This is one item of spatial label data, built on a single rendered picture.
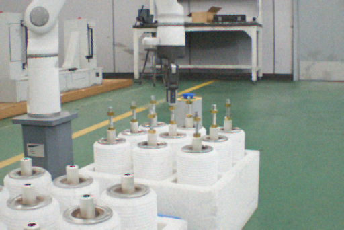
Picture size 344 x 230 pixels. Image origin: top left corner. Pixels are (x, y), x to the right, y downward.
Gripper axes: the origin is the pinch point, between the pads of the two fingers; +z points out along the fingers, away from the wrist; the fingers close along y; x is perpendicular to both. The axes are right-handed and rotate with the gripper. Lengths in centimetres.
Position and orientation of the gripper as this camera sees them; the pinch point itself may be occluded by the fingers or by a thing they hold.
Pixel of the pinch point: (170, 98)
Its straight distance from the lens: 115.2
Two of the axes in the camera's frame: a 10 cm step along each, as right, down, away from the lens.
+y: -1.1, -1.6, 9.8
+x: -9.9, 0.2, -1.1
